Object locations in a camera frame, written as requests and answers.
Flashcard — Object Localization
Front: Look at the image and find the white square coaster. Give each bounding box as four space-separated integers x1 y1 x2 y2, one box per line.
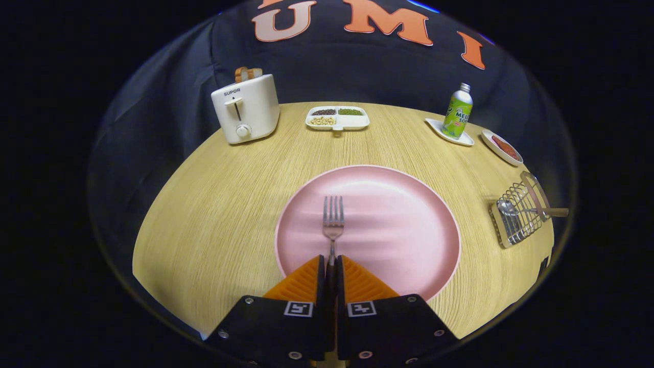
425 118 475 147

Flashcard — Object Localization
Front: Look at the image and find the red meat piece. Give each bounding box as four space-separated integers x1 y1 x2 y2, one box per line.
492 135 519 160

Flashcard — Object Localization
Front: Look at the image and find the white toaster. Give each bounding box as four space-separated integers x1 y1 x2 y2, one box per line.
211 74 281 145

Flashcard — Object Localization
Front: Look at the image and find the pink plate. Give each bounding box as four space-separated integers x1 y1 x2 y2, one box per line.
274 165 461 302

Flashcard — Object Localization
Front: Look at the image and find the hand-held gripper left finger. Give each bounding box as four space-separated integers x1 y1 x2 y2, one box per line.
204 255 328 366

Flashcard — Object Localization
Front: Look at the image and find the metal wire cutlery basket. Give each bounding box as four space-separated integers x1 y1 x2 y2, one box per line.
488 171 552 249

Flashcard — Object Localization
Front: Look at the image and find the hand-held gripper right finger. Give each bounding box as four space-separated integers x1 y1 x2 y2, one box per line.
337 255 459 364

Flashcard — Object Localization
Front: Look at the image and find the metal spoon with wooden handle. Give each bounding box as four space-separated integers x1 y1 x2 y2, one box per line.
498 199 569 218

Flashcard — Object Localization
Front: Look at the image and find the white divided tray with beans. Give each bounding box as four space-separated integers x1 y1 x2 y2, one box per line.
306 106 370 132

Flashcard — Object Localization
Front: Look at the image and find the green soda bottle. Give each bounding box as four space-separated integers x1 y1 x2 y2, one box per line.
441 83 474 140

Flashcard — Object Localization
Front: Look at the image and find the white plate with food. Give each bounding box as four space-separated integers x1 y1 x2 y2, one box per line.
481 129 524 167

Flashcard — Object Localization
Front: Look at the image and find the metal fork with wooden handle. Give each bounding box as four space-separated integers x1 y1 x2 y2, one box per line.
322 196 345 287

